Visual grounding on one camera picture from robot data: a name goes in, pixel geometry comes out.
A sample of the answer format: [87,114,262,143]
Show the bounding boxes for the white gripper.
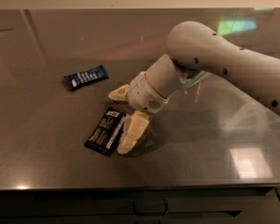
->
[108,72,169,155]

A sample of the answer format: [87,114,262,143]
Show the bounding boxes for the black rxbar chocolate bar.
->
[85,107,125,157]

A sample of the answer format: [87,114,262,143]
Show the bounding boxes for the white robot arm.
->
[108,21,280,155]

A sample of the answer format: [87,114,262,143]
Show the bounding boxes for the blue snack bar wrapper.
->
[63,64,109,91]

